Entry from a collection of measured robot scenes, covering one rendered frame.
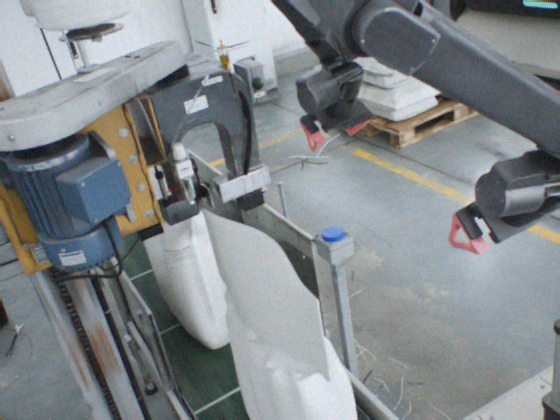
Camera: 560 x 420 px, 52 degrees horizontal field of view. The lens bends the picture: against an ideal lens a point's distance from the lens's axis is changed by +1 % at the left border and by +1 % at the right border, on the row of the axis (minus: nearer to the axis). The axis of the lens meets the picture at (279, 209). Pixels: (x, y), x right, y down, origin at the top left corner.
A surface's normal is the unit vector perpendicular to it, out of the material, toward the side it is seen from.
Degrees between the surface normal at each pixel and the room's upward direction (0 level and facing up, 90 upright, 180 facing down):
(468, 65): 106
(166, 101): 90
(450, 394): 0
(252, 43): 90
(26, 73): 90
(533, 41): 40
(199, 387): 0
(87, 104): 90
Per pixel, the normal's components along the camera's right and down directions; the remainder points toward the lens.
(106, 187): 0.81, 0.16
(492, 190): -0.94, 0.13
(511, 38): -0.69, -0.43
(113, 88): 0.92, 0.04
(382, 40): 0.32, 0.67
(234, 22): 0.51, 0.35
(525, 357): -0.16, -0.87
